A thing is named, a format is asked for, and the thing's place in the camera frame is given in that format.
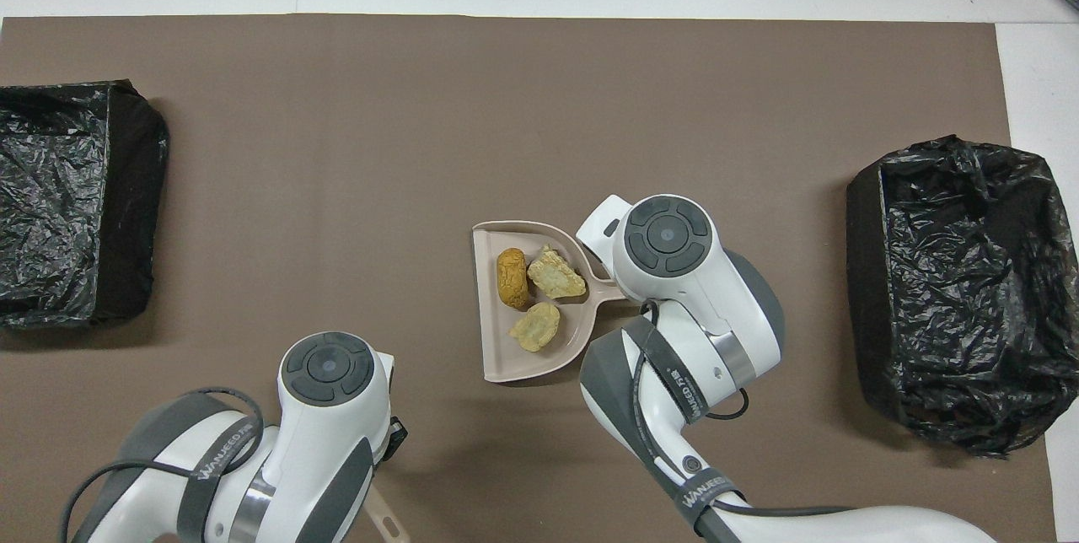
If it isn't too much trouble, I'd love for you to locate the orange-brown bread roll piece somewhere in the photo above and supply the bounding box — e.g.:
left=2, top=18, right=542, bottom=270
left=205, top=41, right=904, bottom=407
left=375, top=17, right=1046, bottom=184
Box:
left=496, top=248, right=531, bottom=310

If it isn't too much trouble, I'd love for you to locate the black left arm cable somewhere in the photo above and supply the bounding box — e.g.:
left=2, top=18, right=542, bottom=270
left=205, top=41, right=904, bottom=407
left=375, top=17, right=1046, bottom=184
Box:
left=59, top=387, right=266, bottom=543

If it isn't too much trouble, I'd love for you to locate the pale crumbly bread chunk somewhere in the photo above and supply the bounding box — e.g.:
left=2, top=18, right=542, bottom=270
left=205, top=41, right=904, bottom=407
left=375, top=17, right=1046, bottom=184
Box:
left=508, top=302, right=561, bottom=353

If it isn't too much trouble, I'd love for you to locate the pale blocky bread chunk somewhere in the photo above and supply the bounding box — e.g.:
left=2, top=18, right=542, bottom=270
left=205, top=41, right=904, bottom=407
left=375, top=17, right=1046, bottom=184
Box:
left=528, top=245, right=588, bottom=301

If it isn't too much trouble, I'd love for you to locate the black bag lined bin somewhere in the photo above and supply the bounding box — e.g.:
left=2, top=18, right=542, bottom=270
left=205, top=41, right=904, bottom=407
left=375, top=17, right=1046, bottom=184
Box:
left=0, top=79, right=169, bottom=331
left=845, top=135, right=1065, bottom=460

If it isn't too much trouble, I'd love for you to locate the beige plastic dustpan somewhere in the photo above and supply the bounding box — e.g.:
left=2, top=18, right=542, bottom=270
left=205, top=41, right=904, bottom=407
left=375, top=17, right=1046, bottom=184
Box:
left=471, top=221, right=629, bottom=383

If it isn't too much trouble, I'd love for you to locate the brown paper table mat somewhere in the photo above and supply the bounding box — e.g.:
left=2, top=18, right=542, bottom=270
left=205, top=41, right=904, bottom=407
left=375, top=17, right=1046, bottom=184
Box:
left=0, top=14, right=1059, bottom=543

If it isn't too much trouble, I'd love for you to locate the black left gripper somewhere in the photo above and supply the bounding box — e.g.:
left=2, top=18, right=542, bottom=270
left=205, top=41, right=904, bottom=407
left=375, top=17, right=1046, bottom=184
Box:
left=381, top=413, right=410, bottom=466

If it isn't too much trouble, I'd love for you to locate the beige hand brush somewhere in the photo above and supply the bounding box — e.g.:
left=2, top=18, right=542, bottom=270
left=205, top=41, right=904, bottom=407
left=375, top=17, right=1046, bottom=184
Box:
left=364, top=482, right=411, bottom=543

